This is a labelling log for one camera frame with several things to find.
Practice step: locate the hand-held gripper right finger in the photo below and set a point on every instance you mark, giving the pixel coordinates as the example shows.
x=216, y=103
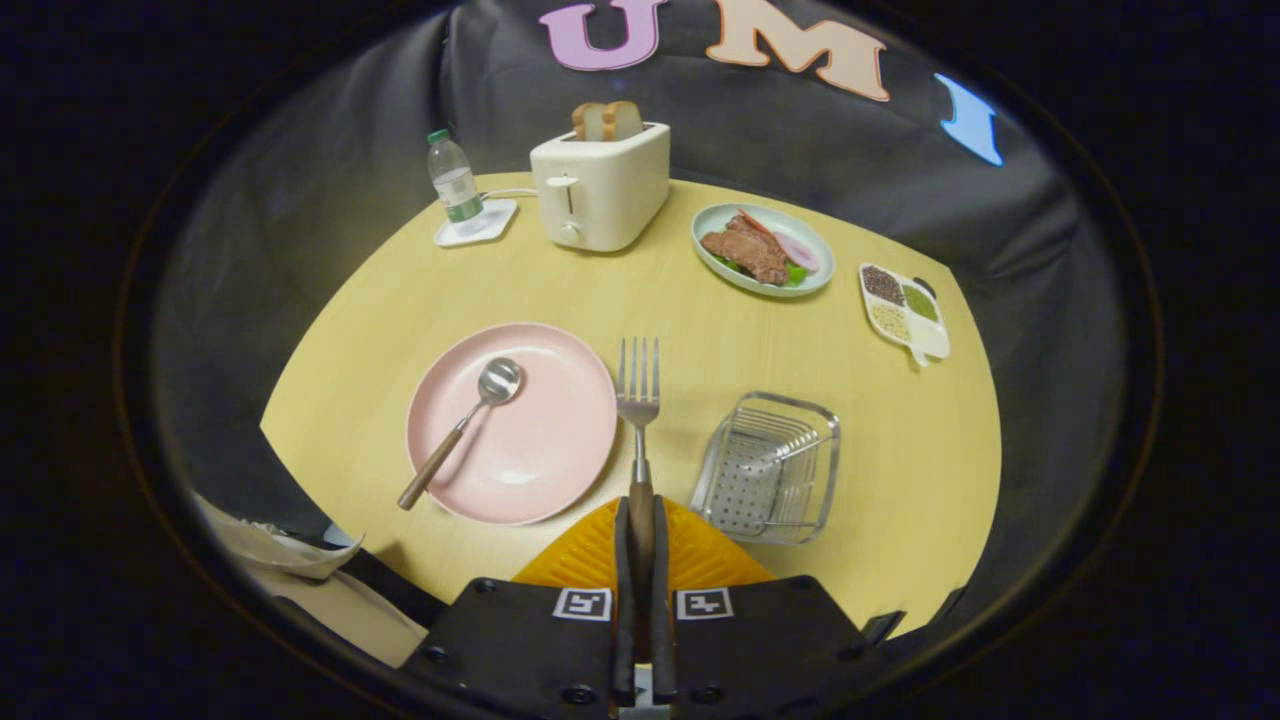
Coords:
x=760, y=650

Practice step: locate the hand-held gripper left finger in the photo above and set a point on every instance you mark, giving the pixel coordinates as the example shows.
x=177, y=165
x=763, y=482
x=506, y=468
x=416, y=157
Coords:
x=520, y=650

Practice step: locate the clear container with drain insert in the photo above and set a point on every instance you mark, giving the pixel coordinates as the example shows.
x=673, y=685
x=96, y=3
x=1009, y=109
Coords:
x=765, y=470

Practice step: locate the pink round plate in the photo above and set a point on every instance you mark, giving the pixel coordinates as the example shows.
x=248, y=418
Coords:
x=540, y=450

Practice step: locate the white divided grain dish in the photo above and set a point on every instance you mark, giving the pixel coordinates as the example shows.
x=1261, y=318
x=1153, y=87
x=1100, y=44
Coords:
x=905, y=315

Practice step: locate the green lettuce leaf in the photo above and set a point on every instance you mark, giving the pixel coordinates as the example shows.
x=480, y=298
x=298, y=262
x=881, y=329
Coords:
x=795, y=275

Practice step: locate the pale green food plate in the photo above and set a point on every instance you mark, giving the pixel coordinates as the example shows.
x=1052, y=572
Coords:
x=715, y=275

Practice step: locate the pink ham slice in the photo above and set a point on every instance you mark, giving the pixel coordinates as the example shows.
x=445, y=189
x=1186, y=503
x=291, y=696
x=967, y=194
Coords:
x=798, y=252

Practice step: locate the brown meat slices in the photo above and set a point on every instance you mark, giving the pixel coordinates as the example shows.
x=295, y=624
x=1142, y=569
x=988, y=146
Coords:
x=745, y=250

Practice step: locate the white square coaster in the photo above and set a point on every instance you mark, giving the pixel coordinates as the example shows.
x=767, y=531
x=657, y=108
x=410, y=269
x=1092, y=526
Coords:
x=497, y=215

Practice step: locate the white toaster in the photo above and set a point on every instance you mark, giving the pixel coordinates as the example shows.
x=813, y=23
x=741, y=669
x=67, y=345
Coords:
x=610, y=195

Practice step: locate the clear plastic water bottle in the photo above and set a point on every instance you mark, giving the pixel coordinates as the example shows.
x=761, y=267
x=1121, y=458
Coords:
x=455, y=185

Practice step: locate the toast bread slice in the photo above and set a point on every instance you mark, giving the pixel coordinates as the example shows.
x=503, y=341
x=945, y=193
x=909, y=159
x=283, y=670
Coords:
x=588, y=122
x=626, y=120

